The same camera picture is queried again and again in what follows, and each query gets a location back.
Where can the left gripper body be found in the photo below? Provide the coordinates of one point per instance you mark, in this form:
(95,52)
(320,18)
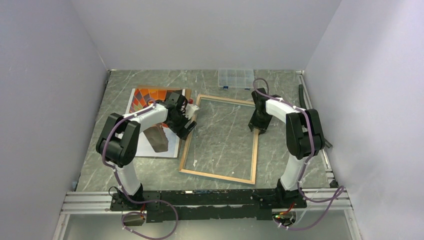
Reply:
(178,124)

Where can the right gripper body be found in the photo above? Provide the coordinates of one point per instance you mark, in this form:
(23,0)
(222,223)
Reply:
(260,119)

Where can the hot air balloon photo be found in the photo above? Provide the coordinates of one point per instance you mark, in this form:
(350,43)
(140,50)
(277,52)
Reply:
(158,141)

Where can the blue picture frame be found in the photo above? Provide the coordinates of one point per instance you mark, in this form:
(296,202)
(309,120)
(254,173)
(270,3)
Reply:
(221,146)

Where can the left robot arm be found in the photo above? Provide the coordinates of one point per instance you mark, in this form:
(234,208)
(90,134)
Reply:
(118,141)

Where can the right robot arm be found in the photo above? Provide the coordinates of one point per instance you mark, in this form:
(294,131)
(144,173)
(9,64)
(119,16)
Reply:
(303,133)

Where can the clear plastic organizer box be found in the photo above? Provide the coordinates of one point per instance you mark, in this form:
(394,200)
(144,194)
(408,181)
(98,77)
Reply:
(235,78)

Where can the black base bar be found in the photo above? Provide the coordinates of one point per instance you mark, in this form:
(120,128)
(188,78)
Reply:
(159,206)

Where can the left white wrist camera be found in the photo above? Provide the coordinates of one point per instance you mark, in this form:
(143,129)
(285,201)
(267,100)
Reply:
(190,110)

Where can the aluminium rail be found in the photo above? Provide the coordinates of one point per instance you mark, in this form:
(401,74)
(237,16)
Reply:
(100,202)

